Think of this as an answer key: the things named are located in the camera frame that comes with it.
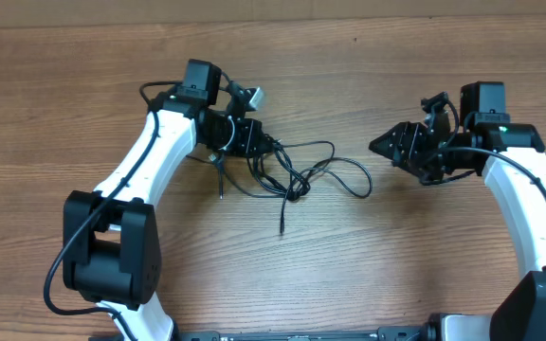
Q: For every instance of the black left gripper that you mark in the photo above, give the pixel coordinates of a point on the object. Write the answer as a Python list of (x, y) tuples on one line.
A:
[(250, 130)]

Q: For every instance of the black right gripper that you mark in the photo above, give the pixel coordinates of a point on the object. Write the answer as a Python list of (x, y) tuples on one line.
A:
[(402, 150)]

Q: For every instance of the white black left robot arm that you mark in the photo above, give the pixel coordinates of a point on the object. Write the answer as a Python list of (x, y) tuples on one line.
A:
[(111, 254)]

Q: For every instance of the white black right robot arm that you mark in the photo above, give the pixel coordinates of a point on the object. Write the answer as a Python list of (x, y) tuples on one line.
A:
[(479, 137)]

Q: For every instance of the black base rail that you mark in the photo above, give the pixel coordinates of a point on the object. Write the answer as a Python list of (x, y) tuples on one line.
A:
[(301, 335)]

